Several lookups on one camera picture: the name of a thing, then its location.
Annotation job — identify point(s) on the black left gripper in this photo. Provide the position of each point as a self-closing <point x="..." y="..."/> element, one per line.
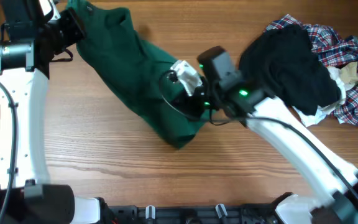
<point x="69" y="17"/>

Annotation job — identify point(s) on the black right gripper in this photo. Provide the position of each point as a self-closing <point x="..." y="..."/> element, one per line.
<point x="184" y="104"/>

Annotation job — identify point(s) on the dark green skirt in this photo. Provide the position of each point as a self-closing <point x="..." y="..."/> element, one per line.
<point x="132" y="68"/>

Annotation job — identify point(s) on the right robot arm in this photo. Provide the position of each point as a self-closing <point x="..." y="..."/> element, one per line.
<point x="246" y="99"/>

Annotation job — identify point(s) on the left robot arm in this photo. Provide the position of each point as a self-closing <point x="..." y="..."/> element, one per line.
<point x="32" y="35"/>

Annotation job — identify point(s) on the black garment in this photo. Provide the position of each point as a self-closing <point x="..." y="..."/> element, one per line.
<point x="282" y="60"/>

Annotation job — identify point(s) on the white garment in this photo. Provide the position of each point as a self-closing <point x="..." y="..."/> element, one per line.
<point x="337" y="75"/>

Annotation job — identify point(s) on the beige garment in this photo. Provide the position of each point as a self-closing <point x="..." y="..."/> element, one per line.
<point x="349" y="74"/>

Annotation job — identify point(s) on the red plaid shirt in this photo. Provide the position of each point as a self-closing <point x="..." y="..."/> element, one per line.
<point x="332" y="50"/>

